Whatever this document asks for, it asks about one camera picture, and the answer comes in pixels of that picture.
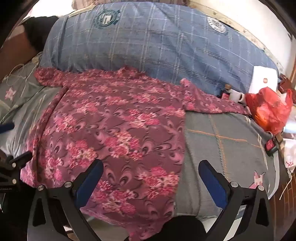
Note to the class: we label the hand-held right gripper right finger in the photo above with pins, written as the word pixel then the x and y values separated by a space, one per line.
pixel 214 185

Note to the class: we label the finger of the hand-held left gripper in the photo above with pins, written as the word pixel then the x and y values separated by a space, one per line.
pixel 7 128
pixel 19 160

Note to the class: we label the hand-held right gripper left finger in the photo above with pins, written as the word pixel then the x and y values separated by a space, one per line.
pixel 90 183

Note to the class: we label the pink floral shirt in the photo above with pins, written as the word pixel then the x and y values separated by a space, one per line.
pixel 115 129

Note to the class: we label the grey patterned bed sheet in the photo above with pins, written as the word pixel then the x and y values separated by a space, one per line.
pixel 219 143

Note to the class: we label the black buckle with red label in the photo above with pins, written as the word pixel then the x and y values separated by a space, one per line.
pixel 270 144

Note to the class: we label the white plastic bag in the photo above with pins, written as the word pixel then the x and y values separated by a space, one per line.
pixel 290 155

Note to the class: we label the dark bottle with red label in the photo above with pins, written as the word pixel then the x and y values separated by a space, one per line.
pixel 224 93

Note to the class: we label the white mug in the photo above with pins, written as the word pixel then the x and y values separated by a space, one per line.
pixel 235 95

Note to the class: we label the red plastic bag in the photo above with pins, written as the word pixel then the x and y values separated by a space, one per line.
pixel 268 109

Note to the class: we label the dark cloth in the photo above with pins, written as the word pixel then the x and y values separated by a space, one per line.
pixel 39 30

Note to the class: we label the white box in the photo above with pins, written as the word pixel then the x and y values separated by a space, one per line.
pixel 263 78

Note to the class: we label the beige patterned pillow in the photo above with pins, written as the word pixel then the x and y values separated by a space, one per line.
pixel 79 5

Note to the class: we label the blue plaid quilt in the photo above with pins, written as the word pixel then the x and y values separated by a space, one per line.
pixel 150 41

